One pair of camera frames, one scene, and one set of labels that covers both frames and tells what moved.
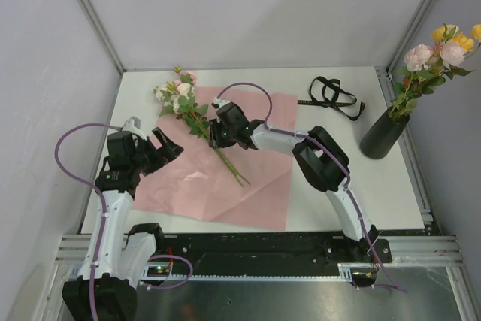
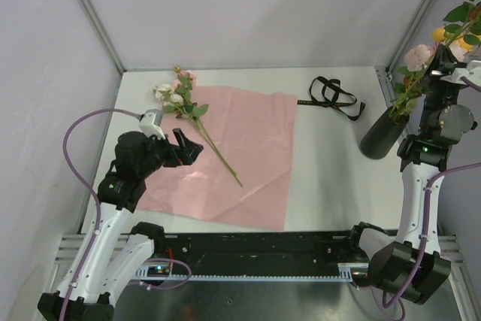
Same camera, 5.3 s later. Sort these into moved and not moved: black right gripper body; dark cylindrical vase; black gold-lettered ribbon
Moved: black right gripper body
Not moved: dark cylindrical vase; black gold-lettered ribbon
